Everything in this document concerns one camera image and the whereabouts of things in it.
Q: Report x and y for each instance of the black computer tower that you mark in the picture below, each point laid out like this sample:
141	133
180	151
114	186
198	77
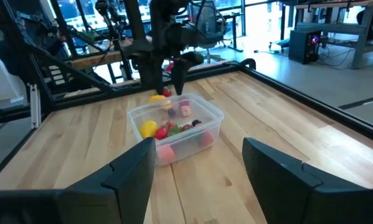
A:
301	49

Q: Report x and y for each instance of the black aluminium table frame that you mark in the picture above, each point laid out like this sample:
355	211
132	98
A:
329	111

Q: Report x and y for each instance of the yellow toy lemon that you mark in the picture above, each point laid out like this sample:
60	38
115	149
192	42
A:
149	129

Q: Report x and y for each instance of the wooden workbench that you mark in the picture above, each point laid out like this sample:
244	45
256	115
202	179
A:
92	59

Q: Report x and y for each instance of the yellow toy banana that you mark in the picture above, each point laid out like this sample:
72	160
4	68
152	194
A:
156	99

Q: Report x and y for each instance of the dark red toy cherry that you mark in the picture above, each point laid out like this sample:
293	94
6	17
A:
196	122

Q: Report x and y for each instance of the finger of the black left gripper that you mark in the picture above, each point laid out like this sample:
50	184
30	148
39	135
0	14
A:
180	74
158	74

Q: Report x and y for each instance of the grey metal desk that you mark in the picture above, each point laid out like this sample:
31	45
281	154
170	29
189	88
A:
329	28

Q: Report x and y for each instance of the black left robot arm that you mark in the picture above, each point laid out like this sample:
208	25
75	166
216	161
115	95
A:
161	12

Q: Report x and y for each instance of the silver aluminium profile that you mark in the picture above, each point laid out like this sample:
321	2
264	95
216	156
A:
35	105

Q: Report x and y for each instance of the pink toy cube fruit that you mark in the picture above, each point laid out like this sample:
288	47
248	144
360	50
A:
185	111

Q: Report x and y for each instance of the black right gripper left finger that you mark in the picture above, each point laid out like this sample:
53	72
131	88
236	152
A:
117	199

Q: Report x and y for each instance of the red toy strawberry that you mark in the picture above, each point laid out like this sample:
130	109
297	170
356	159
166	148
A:
174	130
206	139
166	92

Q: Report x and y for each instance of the pink textured toy fruit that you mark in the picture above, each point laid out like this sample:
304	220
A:
166	154

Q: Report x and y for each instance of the pink toy peach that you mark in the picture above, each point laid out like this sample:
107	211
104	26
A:
167	123

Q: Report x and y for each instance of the black background robot arm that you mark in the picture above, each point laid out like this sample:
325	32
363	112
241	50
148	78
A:
103	9

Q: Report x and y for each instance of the purple toy grape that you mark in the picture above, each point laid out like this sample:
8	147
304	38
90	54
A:
171	112

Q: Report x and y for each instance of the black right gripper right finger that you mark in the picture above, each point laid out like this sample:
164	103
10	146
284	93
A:
298	193

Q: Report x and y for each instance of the black office chair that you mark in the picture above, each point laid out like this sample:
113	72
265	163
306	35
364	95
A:
214	28

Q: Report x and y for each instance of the clear plastic tupperware container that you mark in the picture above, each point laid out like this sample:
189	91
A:
211	121

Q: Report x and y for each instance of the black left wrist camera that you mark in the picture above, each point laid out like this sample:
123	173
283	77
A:
175	34

